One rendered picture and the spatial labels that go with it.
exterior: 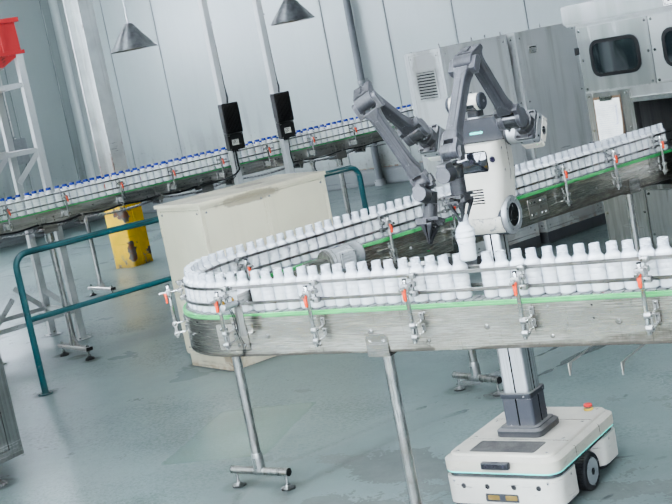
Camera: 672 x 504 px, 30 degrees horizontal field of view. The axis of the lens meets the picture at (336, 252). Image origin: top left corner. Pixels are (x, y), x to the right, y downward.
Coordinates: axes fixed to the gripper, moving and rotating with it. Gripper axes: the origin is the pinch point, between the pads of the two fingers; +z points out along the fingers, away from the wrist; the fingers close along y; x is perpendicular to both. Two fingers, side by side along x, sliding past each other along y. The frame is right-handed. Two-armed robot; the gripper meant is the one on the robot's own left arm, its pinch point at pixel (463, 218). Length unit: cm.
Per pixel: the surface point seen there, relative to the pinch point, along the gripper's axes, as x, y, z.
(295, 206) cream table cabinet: 311, 320, 29
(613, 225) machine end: 109, 396, 75
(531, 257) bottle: -24.8, -1.2, 15.8
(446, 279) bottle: 10.0, -2.0, 21.5
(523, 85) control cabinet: 263, 616, -17
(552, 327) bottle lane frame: -30, -4, 40
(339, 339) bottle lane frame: 61, -4, 42
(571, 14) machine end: 114, 393, -68
